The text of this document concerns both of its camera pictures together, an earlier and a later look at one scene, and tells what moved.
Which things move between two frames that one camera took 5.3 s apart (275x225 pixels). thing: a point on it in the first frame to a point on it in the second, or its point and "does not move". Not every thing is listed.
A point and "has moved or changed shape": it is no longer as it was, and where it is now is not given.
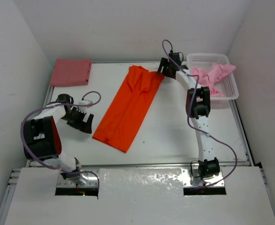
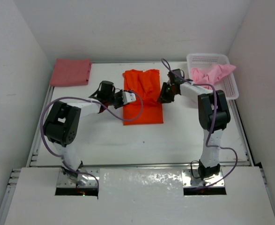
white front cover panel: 142,196 does not move
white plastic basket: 227,84 does not move
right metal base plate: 191,178 does not move
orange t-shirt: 122,121 has moved or changed shape
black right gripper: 164,63 to 164,98
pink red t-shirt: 70,72 does not move
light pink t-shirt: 209,78 does not move
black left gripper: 85,126 to 120,94
